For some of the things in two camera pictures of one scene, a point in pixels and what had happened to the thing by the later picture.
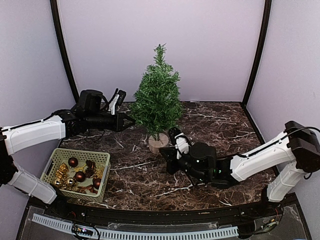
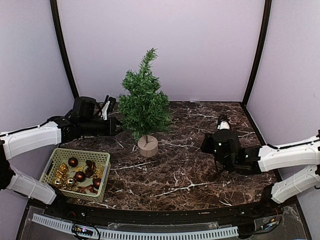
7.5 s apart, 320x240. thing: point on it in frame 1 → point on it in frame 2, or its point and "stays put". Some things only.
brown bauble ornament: x=96 y=182 stays put
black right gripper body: x=190 y=168 → x=206 y=148
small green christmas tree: x=157 y=105 → x=144 y=110
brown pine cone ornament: x=90 y=169 stays put
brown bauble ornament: x=72 y=162 stays put
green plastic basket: x=81 y=174 stays put
